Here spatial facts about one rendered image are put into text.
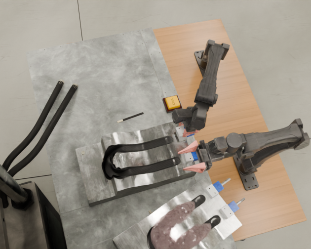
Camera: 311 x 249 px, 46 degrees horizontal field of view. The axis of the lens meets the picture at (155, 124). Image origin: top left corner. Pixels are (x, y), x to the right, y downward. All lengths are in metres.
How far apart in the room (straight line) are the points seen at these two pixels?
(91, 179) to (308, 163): 1.77
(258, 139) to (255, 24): 2.12
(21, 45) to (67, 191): 1.68
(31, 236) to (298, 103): 2.23
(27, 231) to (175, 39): 1.25
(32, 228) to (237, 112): 1.12
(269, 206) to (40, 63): 1.34
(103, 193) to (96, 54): 0.77
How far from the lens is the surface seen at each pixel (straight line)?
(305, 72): 3.29
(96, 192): 1.63
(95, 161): 1.67
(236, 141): 1.29
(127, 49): 2.03
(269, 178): 1.85
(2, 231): 1.47
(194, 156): 1.66
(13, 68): 3.01
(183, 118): 1.52
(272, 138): 1.42
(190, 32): 2.14
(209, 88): 1.47
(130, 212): 1.67
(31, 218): 1.72
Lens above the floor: 2.44
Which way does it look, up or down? 65 degrees down
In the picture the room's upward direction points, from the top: 13 degrees clockwise
